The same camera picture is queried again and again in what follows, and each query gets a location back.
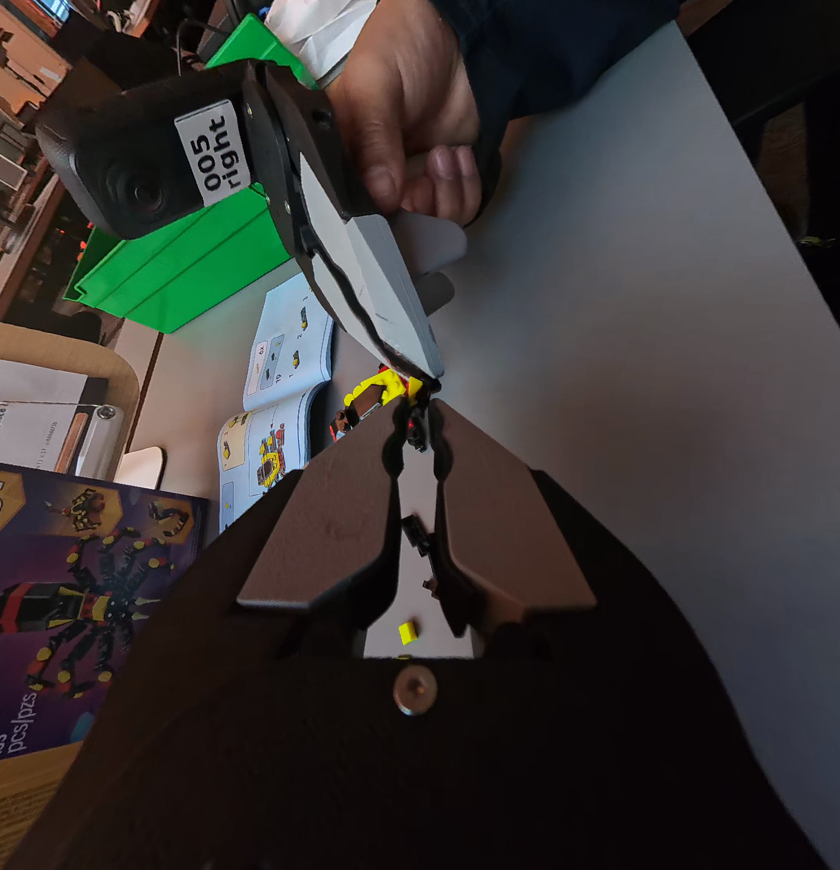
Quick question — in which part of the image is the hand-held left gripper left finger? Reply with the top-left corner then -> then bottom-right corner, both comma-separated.
236,400 -> 408,636

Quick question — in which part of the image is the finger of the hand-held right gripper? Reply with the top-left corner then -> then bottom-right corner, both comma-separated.
292,162 -> 424,382
347,215 -> 448,382

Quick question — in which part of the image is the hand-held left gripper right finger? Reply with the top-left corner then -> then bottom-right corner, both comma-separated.
428,398 -> 597,638

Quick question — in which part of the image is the person's right forearm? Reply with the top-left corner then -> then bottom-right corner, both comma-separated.
430,0 -> 680,126

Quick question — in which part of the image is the partly built lego model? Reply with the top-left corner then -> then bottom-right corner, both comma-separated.
330,367 -> 410,444

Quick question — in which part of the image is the lego instruction booklet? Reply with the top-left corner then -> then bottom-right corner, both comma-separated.
218,272 -> 335,534

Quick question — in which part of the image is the purple lego set box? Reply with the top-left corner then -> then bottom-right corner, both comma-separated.
0,461 -> 211,765

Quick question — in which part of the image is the person's right hand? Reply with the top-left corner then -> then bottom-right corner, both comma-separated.
325,0 -> 485,228

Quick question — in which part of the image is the brown wooden shelf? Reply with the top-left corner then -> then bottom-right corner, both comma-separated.
0,0 -> 77,320

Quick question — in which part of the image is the green plastic bin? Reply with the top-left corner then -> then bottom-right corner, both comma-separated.
61,14 -> 319,334

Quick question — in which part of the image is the white curved plastic piece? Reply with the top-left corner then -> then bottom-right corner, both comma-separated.
114,445 -> 168,490

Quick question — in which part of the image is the white cloth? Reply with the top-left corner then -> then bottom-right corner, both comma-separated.
263,0 -> 380,63

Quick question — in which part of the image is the metal clipboard clip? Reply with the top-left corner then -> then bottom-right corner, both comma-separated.
73,403 -> 121,477

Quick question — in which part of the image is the wooden clipboard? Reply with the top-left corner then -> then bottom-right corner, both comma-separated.
0,319 -> 142,480

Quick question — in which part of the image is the white paper sheet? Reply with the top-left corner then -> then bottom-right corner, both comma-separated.
0,358 -> 89,470

